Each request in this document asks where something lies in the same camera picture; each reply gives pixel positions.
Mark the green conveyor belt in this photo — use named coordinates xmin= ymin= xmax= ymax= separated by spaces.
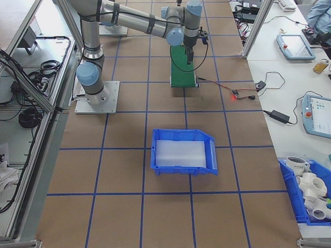
xmin=169 ymin=44 xmax=199 ymax=88

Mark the black plain power brick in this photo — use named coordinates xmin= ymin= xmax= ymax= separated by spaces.
xmin=234 ymin=11 xmax=255 ymax=23

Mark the white keyboard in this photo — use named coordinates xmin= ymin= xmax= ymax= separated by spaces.
xmin=279 ymin=0 xmax=297 ymax=11

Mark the grey blue teach pendant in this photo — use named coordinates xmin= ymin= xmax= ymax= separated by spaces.
xmin=301 ymin=93 xmax=331 ymax=137
xmin=276 ymin=34 xmax=316 ymax=61

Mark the black power adapter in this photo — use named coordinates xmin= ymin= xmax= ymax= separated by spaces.
xmin=270 ymin=110 xmax=291 ymax=123

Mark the blue open-front plastic bin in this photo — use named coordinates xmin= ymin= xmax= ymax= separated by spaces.
xmin=151 ymin=128 xmax=219 ymax=177

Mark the black desk device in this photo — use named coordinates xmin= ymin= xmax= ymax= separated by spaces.
xmin=309 ymin=30 xmax=331 ymax=50

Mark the yellow drink bottle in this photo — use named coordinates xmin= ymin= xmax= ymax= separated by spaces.
xmin=313 ymin=58 xmax=329 ymax=74

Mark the person in blue clothes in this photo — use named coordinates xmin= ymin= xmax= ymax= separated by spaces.
xmin=306 ymin=0 xmax=331 ymax=32

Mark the white printed mug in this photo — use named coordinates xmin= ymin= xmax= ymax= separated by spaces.
xmin=285 ymin=156 xmax=310 ymax=175

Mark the grey metal box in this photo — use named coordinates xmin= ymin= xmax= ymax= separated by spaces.
xmin=17 ymin=25 xmax=39 ymax=55

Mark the blue plastic parts bin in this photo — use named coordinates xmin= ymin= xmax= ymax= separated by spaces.
xmin=278 ymin=159 xmax=331 ymax=227

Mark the white PVC pipe fitting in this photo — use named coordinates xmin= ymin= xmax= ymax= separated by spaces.
xmin=302 ymin=191 xmax=329 ymax=210
xmin=296 ymin=172 xmax=326 ymax=193
xmin=309 ymin=206 xmax=331 ymax=222

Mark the white crumpled cloth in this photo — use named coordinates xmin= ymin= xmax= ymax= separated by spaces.
xmin=0 ymin=143 xmax=20 ymax=197

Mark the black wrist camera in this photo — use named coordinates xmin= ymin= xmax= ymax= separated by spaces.
xmin=198 ymin=28 xmax=209 ymax=44

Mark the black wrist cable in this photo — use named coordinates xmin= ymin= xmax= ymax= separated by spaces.
xmin=170 ymin=25 xmax=209 ymax=73

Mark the red black conveyor wire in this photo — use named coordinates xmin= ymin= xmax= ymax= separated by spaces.
xmin=198 ymin=76 xmax=235 ymax=94

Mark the black red cable bundle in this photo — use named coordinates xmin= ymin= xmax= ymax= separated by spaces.
xmin=234 ymin=10 xmax=255 ymax=47

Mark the thin orange black wire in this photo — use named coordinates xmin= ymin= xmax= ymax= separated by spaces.
xmin=236 ymin=71 xmax=286 ymax=100

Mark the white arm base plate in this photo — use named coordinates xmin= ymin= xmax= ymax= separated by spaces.
xmin=74 ymin=81 xmax=121 ymax=114
xmin=99 ymin=25 xmax=129 ymax=36

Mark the aluminium extrusion post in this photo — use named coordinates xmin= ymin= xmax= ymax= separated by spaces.
xmin=242 ymin=0 xmax=271 ymax=59

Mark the black adapter cable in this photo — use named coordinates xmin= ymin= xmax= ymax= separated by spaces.
xmin=262 ymin=90 xmax=315 ymax=125

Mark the V-shaped metal bar frame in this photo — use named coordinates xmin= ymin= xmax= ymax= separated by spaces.
xmin=0 ymin=0 xmax=83 ymax=242

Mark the aluminium corner bracket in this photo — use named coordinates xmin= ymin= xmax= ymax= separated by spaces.
xmin=296 ymin=237 xmax=331 ymax=248
xmin=0 ymin=236 xmax=42 ymax=248

